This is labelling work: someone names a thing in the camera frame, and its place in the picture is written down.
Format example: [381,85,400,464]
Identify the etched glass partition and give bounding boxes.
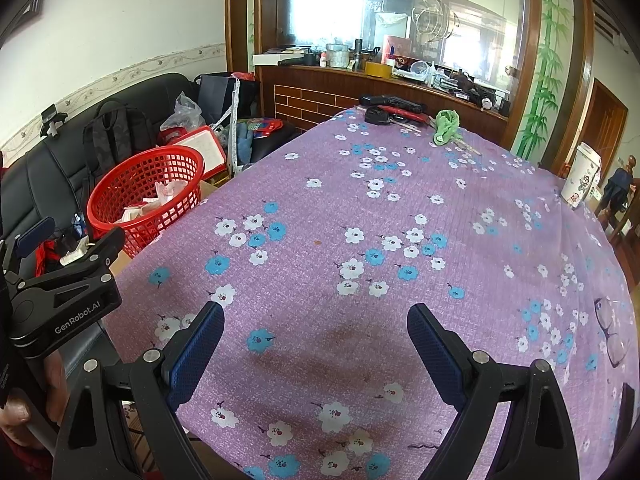
[257,0,541,96]

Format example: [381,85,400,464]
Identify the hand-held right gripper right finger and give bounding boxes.
[406,303,581,480]

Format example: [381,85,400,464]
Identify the white printed paper cup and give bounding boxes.
[560,142,602,209]

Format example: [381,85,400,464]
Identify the white flat box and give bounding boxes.
[252,52,311,67]

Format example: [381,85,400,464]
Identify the black sofa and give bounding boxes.
[0,72,201,271]

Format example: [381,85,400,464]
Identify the dark jacket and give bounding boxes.
[602,167,636,211]

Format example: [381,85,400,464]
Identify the clear plastic bag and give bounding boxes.
[160,92,206,133]

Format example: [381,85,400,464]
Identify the wooden stair railing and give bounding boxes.
[600,155,640,247]

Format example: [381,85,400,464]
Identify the purple floral tablecloth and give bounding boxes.
[107,105,640,480]

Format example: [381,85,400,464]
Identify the person's left hand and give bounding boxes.
[0,352,67,451]

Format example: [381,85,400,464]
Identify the purple framed glasses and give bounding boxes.
[594,296,632,367]

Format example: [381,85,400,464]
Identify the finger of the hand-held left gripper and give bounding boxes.
[25,227,126,294]
[15,216,56,261]

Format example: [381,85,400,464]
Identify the green cloth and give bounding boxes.
[432,110,461,146]

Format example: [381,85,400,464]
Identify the black and red tool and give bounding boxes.
[360,94,429,123]

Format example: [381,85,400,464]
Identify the person's left forearm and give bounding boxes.
[0,440,53,480]

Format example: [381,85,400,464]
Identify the black paper bag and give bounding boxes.
[192,74,242,126]

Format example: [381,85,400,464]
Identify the red blue printed bag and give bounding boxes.
[235,117,284,166]

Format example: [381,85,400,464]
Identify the red framed white board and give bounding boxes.
[175,127,228,177]

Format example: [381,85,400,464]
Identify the bamboo wall painting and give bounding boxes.
[515,0,573,161]

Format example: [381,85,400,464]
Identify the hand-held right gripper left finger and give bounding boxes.
[52,301,226,480]

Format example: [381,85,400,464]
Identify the wooden door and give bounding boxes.
[570,77,628,181]

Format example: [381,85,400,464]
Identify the wooden sticks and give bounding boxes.
[452,135,482,157]

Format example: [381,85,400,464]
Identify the red plastic basket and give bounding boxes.
[87,146,206,259]

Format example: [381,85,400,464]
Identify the black backpack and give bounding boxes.
[82,100,151,171]

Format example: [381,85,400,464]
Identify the wooden counter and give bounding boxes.
[252,62,511,147]

